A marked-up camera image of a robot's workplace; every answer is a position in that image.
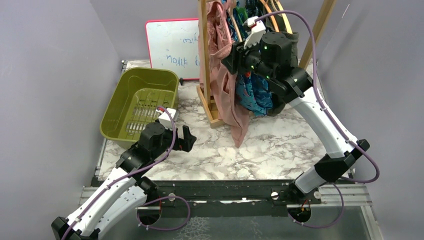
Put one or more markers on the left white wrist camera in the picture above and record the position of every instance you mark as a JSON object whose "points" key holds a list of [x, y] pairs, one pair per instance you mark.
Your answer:
{"points": [[164, 119]]}

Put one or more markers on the red framed whiteboard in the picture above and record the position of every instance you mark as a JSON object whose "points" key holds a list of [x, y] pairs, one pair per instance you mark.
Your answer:
{"points": [[173, 45]]}

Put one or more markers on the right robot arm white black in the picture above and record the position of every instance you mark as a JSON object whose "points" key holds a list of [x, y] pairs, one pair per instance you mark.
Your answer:
{"points": [[271, 59]]}

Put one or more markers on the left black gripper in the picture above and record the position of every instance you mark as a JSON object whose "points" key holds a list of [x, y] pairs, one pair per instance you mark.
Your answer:
{"points": [[186, 143]]}

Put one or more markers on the blue shark print shorts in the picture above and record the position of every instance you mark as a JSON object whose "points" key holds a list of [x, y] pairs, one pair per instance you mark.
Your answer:
{"points": [[251, 90]]}

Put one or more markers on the pink shorts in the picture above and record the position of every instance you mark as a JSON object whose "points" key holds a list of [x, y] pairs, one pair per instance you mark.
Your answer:
{"points": [[222, 83]]}

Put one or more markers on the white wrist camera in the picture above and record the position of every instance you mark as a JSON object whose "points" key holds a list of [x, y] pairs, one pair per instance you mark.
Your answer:
{"points": [[256, 29], [164, 119]]}

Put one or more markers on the wooden clothes rack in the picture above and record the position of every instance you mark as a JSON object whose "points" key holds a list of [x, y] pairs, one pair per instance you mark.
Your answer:
{"points": [[204, 91]]}

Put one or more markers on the dark blue patterned shorts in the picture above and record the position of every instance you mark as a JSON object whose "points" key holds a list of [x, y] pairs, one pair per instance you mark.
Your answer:
{"points": [[254, 8]]}

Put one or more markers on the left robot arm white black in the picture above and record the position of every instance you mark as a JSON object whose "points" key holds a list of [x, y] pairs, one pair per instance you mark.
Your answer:
{"points": [[126, 187]]}

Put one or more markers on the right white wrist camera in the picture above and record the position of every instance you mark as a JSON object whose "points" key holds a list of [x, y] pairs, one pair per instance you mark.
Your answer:
{"points": [[256, 29]]}

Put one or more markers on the beige wooden hanger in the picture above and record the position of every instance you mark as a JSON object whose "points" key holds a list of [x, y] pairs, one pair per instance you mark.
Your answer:
{"points": [[277, 5]]}

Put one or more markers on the pink plastic hanger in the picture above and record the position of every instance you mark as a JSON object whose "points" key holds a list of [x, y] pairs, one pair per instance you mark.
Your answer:
{"points": [[223, 17]]}

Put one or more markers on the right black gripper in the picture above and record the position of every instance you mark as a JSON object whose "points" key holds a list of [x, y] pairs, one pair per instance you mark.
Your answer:
{"points": [[238, 54]]}

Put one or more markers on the olive green plastic basket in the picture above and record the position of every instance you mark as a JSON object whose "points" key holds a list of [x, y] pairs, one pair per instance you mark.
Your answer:
{"points": [[133, 104]]}

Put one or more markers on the black metal base rail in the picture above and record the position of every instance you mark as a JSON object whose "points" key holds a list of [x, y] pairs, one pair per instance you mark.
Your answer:
{"points": [[251, 210]]}

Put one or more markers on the green plastic hanger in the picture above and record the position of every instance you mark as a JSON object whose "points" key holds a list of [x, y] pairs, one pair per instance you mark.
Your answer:
{"points": [[241, 14]]}

